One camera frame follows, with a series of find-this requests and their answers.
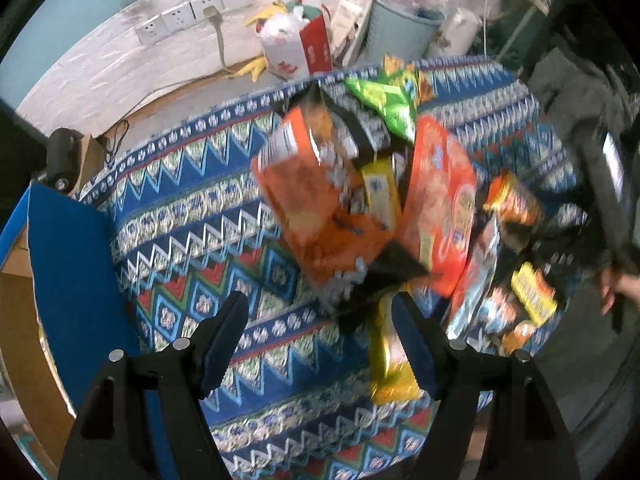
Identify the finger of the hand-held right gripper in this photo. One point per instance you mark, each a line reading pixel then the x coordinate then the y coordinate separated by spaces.
pixel 555 247

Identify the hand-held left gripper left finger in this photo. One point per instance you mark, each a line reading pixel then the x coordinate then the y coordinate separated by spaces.
pixel 225 345

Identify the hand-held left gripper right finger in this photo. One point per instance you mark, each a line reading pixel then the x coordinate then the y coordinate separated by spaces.
pixel 420 350

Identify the large red snack bag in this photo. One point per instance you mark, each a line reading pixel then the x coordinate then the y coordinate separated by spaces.
pixel 440 200

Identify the orange chip bag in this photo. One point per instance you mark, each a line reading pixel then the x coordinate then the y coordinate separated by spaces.
pixel 310 200

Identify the blue-rimmed cardboard box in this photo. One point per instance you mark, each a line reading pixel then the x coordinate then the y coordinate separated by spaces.
pixel 70 270

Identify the green snack bag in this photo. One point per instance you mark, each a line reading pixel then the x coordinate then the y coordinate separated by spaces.
pixel 395 105

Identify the person's right hand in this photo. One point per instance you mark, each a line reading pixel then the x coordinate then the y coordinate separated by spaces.
pixel 612 290

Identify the golden yellow snack wrapper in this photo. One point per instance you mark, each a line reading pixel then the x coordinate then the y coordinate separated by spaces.
pixel 392 365

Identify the small orange snack tube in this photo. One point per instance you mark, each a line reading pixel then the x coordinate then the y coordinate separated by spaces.
pixel 512 200

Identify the patterned blue blanket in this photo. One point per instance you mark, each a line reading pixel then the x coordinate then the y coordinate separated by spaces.
pixel 200 230

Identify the pile of assorted snack packets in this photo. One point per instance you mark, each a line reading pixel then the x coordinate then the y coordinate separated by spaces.
pixel 380 195

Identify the white plastic jug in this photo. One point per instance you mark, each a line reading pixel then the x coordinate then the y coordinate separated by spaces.
pixel 457 32

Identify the black cylindrical device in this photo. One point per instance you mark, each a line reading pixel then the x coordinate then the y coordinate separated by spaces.
pixel 62 160

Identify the grey blue trash bin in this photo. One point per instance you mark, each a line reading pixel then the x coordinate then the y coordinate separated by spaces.
pixel 400 30

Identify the banana peel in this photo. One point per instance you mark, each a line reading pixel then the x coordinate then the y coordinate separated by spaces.
pixel 250 69
pixel 267 12

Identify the white flat carton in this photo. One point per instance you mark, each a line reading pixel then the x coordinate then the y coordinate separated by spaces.
pixel 350 15

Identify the red white paper bag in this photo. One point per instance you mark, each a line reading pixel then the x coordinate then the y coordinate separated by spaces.
pixel 310 45

